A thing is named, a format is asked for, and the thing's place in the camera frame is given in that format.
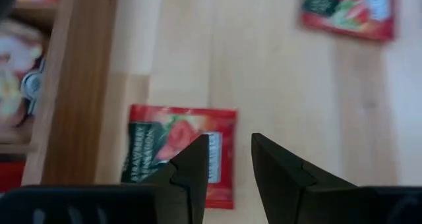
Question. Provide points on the brown wooden three-compartment tea box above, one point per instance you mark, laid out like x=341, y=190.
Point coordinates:
x=79, y=85

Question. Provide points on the beige vanilla tea sachet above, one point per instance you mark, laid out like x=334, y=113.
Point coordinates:
x=16, y=69

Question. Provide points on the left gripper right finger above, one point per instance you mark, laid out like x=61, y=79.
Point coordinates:
x=296, y=197

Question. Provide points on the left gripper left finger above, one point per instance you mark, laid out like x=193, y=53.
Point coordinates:
x=184, y=191

